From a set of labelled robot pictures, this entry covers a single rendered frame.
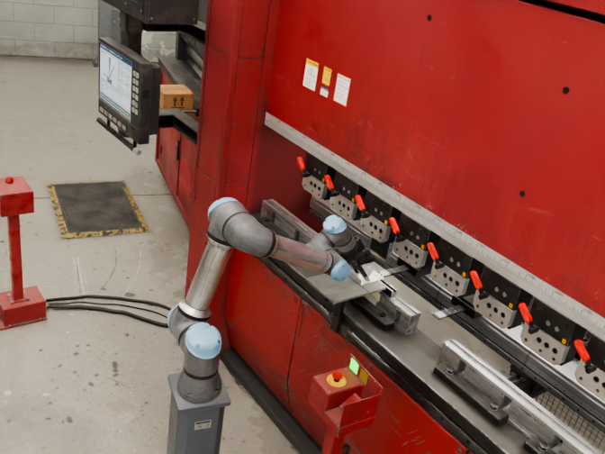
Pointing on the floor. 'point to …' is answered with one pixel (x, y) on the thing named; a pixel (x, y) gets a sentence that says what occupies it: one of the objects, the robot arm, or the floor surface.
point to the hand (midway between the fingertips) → (361, 276)
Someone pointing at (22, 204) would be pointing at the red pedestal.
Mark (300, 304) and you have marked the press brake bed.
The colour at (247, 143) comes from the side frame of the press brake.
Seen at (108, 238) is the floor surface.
